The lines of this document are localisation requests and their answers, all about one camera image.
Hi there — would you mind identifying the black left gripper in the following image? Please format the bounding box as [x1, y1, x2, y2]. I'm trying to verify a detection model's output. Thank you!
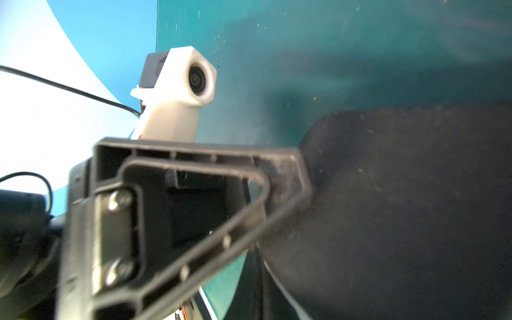
[0, 159, 93, 320]

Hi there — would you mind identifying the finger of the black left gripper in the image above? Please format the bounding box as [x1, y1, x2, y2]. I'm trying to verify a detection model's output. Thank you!
[55, 138, 313, 319]

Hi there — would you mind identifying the black zippered umbrella sleeve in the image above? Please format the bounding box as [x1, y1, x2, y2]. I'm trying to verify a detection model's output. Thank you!
[223, 103, 512, 320]

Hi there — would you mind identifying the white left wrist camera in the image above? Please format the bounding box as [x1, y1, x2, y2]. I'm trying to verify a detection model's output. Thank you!
[131, 46, 217, 143]

